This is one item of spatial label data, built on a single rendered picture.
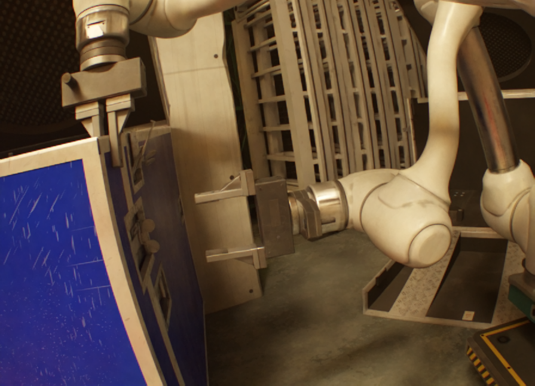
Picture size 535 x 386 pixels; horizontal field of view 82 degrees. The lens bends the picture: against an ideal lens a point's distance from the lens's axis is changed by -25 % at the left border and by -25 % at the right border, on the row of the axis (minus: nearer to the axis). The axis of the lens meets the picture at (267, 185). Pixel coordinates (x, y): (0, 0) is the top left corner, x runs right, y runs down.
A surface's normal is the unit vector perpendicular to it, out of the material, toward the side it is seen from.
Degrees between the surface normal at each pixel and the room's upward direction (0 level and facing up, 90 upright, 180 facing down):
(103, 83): 80
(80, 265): 90
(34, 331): 90
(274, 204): 90
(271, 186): 90
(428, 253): 103
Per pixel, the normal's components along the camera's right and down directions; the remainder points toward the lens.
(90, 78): 0.13, -0.02
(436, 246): 0.10, 0.39
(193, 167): 0.49, 0.09
